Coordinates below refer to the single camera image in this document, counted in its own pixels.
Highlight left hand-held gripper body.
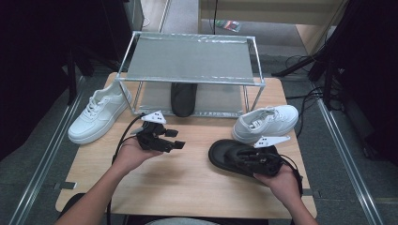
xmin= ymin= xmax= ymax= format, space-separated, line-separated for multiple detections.
xmin=130 ymin=110 xmax=172 ymax=154

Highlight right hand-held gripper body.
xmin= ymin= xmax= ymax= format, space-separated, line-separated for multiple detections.
xmin=238 ymin=135 xmax=291 ymax=176

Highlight black slipper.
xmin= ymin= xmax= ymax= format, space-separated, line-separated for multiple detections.
xmin=170 ymin=82 xmax=199 ymax=118
xmin=207 ymin=139 xmax=283 ymax=177

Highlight white sneaker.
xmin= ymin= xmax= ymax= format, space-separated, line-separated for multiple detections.
xmin=231 ymin=104 xmax=299 ymax=144
xmin=68 ymin=79 xmax=133 ymax=145

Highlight metal shoe rack grey shelves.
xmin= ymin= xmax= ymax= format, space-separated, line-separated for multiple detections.
xmin=115 ymin=30 xmax=267 ymax=120

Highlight person's left hand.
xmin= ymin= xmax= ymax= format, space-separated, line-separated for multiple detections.
xmin=112 ymin=139 xmax=163 ymax=176

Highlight person's right hand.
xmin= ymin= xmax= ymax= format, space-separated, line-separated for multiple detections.
xmin=253 ymin=163 xmax=303 ymax=204

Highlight person's grey clothing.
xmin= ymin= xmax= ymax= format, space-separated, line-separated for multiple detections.
xmin=145 ymin=217 xmax=220 ymax=225

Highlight black stand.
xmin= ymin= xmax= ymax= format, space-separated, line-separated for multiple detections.
xmin=64 ymin=46 xmax=95 ymax=106

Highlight black stand legs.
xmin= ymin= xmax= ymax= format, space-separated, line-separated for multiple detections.
xmin=271 ymin=51 xmax=334 ymax=79

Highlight black chair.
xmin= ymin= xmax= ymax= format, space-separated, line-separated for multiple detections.
xmin=58 ymin=191 xmax=86 ymax=218

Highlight colourful flat packet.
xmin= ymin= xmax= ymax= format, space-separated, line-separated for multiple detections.
xmin=215 ymin=19 xmax=242 ymax=33

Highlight grey cabinet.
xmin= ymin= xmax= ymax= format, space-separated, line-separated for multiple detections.
xmin=123 ymin=0 xmax=145 ymax=32

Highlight black curtain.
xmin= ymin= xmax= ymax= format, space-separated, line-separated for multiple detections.
xmin=0 ymin=0 xmax=134 ymax=162
xmin=328 ymin=0 xmax=398 ymax=165

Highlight beige wooden cabinet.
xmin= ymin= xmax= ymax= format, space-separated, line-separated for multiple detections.
xmin=198 ymin=0 xmax=346 ymax=54

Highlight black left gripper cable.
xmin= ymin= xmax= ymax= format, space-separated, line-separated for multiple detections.
xmin=106 ymin=112 xmax=146 ymax=225

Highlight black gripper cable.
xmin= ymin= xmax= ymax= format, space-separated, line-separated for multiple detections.
xmin=279 ymin=154 xmax=304 ymax=199
xmin=106 ymin=112 xmax=146 ymax=225

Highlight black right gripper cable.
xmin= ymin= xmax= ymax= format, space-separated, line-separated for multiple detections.
xmin=279 ymin=154 xmax=304 ymax=199

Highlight grey table bracket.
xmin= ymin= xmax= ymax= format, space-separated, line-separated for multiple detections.
xmin=53 ymin=181 xmax=78 ymax=191
xmin=298 ymin=187 xmax=322 ymax=199

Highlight black floor cables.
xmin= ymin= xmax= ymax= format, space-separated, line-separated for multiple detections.
xmin=283 ymin=54 xmax=332 ymax=139

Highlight metal floor rail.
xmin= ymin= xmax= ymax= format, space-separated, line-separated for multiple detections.
xmin=312 ymin=83 xmax=384 ymax=225
xmin=8 ymin=76 xmax=86 ymax=225

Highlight thin black hanging cable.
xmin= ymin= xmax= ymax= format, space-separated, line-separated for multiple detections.
xmin=213 ymin=0 xmax=219 ymax=34

